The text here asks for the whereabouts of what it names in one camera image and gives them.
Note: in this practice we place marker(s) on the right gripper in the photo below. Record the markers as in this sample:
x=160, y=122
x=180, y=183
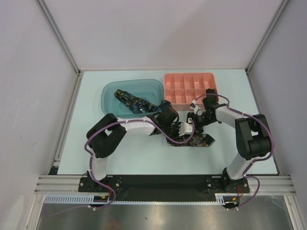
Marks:
x=197, y=129

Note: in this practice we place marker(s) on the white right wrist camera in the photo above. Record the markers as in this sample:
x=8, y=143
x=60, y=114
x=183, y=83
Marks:
x=195, y=108

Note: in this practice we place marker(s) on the right corner aluminium post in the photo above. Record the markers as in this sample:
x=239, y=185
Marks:
x=273, y=23

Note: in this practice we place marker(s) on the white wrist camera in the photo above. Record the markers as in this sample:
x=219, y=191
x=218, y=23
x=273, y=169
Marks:
x=186, y=128
x=195, y=108

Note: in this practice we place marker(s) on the white cable duct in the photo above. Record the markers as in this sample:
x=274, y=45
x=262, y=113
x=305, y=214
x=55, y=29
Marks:
x=102, y=199

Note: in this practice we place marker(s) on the pink compartment organizer tray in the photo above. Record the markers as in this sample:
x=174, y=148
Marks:
x=182, y=88

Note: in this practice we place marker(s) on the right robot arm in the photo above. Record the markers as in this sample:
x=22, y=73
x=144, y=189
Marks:
x=254, y=140

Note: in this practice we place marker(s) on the navy yellow patterned tie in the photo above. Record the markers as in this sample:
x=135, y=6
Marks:
x=139, y=105

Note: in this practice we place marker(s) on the rolled dark tie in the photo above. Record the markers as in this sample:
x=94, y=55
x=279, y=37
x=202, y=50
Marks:
x=211, y=92

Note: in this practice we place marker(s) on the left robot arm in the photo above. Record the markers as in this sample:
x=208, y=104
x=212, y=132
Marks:
x=106, y=135

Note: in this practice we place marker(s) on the teal plastic bin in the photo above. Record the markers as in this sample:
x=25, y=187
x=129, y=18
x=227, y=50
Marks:
x=148, y=89

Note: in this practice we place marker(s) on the left corner aluminium post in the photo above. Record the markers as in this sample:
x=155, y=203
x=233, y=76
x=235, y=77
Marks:
x=58, y=35

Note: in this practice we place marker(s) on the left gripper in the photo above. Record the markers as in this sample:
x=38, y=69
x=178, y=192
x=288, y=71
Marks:
x=176, y=137

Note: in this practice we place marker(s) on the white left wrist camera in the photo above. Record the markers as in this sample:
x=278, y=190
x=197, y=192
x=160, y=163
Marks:
x=186, y=128

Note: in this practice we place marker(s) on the orange floral tie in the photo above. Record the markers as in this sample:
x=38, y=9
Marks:
x=198, y=140

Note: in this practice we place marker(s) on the aluminium frame rail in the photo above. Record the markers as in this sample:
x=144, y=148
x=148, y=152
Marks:
x=69, y=184

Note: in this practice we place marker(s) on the corner aluminium post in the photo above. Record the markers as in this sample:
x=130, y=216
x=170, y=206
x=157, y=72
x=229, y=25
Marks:
x=58, y=35
x=273, y=23

